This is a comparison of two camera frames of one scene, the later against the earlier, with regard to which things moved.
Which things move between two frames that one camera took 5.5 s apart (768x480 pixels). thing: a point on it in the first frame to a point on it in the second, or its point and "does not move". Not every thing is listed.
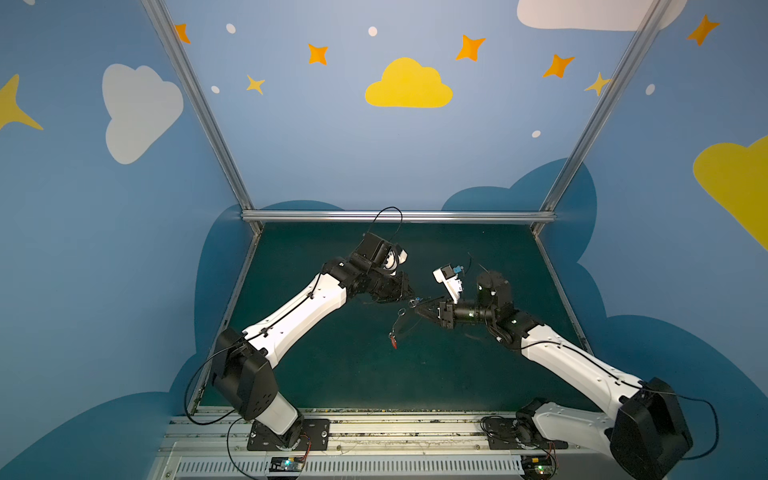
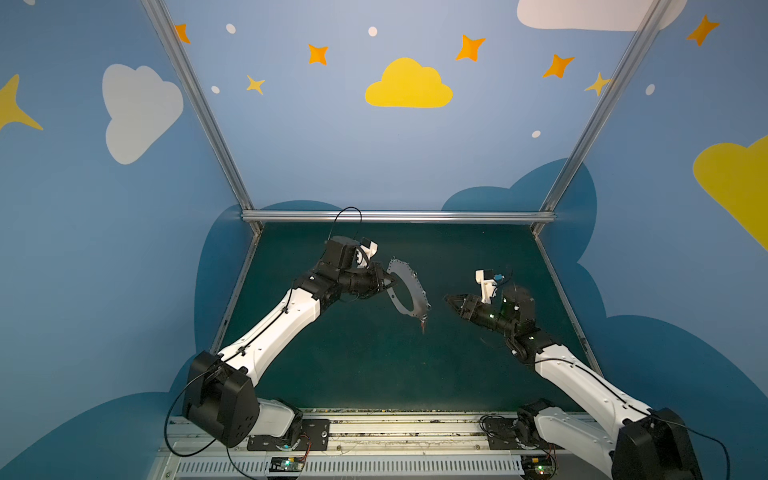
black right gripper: [447, 312] to [477, 308]
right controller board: [537, 467] does not move
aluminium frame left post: [204, 110] does not move
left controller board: [286, 464] does not move
